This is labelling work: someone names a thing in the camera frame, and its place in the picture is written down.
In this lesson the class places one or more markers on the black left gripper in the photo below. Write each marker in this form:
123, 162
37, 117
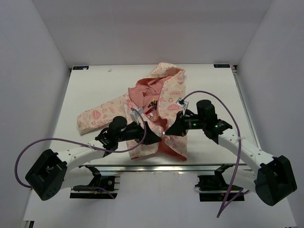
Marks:
151, 137

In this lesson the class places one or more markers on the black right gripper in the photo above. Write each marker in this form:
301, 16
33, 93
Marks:
178, 128

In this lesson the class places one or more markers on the pink and cream printed jacket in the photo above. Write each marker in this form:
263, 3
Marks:
156, 94

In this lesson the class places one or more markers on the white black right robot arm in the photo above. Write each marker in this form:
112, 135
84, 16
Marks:
270, 177

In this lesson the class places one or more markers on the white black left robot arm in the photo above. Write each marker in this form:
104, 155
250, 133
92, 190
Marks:
54, 171

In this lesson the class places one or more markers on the blue label sticker right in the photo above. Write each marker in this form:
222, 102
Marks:
221, 65

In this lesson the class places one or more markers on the blue label sticker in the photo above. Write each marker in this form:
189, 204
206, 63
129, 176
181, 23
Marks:
221, 65
80, 68

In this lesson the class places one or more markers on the blue label sticker left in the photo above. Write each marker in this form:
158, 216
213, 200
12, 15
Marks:
80, 68

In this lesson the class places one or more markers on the aluminium table edge rail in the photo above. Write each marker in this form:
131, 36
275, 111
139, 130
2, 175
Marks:
158, 168

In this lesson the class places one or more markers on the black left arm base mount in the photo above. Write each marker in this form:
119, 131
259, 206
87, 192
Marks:
101, 187

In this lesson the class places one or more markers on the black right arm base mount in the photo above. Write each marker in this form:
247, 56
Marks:
210, 189

